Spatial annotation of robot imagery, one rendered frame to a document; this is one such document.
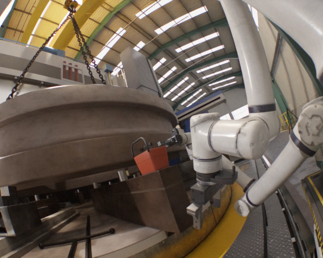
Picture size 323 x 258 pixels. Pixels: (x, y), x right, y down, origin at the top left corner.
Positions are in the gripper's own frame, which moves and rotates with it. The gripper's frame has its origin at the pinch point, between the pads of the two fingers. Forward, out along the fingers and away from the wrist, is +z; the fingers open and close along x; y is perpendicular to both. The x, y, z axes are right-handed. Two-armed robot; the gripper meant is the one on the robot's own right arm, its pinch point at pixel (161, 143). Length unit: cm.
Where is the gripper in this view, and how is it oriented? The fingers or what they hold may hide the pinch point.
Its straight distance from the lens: 105.6
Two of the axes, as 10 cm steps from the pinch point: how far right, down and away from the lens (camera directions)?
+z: -7.6, 0.9, -6.4
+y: 3.1, 9.2, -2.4
